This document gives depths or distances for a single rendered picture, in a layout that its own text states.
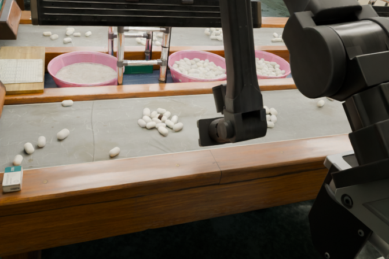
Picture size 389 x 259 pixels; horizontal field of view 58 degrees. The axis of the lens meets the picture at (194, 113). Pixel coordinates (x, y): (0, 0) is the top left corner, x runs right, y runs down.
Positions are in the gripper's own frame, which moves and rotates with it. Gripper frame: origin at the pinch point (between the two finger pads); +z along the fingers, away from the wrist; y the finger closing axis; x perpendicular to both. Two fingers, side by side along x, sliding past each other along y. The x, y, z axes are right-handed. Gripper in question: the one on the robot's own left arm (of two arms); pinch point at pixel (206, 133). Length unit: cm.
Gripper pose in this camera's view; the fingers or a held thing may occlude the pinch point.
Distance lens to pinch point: 93.5
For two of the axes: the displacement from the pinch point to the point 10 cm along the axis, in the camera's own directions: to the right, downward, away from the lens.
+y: -9.4, 0.8, -3.2
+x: 1.1, 9.9, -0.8
